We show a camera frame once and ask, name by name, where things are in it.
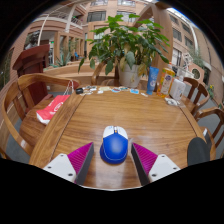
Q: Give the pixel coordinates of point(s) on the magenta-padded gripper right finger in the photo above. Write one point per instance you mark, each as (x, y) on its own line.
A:
(163, 165)

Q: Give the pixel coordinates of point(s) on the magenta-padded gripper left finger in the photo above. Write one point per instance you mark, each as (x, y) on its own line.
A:
(60, 166)

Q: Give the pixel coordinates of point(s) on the blue and white computer mouse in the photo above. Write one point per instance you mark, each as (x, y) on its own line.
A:
(114, 146)

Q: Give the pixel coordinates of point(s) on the black round mouse pad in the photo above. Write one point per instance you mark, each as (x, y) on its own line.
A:
(198, 151)

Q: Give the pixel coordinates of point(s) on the red and white bag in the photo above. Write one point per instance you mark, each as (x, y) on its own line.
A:
(51, 110)

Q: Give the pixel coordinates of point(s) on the small white packet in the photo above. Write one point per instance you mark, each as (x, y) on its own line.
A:
(172, 102)

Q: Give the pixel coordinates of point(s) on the white pump bottle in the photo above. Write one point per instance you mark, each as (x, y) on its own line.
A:
(177, 89)

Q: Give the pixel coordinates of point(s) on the small black object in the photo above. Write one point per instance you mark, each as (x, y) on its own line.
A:
(79, 90)

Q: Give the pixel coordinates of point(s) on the yellow liquid bottle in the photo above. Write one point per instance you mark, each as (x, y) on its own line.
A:
(166, 83)

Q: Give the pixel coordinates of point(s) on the blue tube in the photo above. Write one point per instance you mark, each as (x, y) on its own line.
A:
(152, 80)

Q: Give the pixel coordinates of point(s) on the yellow flowering plant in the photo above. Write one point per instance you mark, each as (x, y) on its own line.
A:
(211, 91)

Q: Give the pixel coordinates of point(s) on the white statue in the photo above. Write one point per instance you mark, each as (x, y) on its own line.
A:
(188, 62)

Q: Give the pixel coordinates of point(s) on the dark red wooden lectern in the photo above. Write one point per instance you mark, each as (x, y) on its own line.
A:
(31, 63)

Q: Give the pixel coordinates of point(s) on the green potted plant, white pot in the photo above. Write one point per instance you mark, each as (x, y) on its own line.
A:
(130, 43)

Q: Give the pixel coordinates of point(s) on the wooden pillar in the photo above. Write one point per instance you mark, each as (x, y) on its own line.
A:
(163, 20)

